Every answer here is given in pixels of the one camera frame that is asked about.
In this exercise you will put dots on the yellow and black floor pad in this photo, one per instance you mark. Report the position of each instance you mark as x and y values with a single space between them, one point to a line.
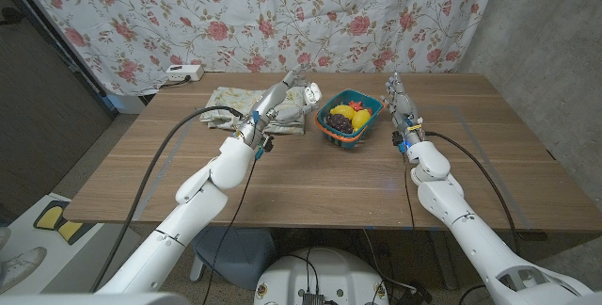
56 218

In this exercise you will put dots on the rose print backdrop curtain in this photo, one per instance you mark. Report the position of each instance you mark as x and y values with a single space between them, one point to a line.
282 13

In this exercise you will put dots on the dark grey partition panel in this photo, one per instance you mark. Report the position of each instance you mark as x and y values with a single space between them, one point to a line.
42 107

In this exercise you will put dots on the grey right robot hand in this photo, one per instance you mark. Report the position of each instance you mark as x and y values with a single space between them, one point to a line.
403 107

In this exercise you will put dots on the white AirPods case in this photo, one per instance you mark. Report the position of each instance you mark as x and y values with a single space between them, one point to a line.
312 92

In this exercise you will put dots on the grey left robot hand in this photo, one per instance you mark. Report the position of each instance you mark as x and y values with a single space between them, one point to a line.
270 105

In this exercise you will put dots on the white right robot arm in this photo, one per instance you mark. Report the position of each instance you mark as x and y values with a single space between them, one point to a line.
470 229

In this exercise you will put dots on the folded pale floral cloth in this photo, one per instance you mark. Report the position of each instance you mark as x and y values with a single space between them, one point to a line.
226 105

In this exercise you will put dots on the purple toy grapes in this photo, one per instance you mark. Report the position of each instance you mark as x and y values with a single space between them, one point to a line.
339 123

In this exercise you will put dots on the blue-grey stool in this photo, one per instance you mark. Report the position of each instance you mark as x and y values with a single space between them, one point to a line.
244 253

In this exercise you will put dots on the yellow toy lemon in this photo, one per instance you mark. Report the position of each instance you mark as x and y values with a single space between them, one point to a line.
362 119
343 111

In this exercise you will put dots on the white shoe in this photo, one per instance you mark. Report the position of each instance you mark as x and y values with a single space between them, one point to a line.
21 265

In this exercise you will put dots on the black power adapter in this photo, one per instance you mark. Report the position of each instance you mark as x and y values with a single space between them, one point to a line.
414 298

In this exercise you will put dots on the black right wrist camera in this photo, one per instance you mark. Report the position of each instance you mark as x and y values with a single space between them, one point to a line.
399 141

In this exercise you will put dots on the white power strip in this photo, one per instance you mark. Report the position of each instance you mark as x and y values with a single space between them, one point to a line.
184 72

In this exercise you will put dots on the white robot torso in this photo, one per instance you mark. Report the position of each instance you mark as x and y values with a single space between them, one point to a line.
329 272

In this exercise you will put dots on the red toy fruit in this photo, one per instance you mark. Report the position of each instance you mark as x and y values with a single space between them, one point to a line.
356 106

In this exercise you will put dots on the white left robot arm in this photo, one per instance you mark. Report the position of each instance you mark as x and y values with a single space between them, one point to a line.
197 201

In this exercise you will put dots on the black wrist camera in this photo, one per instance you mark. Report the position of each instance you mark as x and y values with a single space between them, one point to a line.
399 141
266 143

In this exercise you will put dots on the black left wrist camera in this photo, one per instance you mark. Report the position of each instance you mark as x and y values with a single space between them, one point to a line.
266 143

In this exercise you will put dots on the teal basket with orange rim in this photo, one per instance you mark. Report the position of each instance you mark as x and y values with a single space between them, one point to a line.
345 141

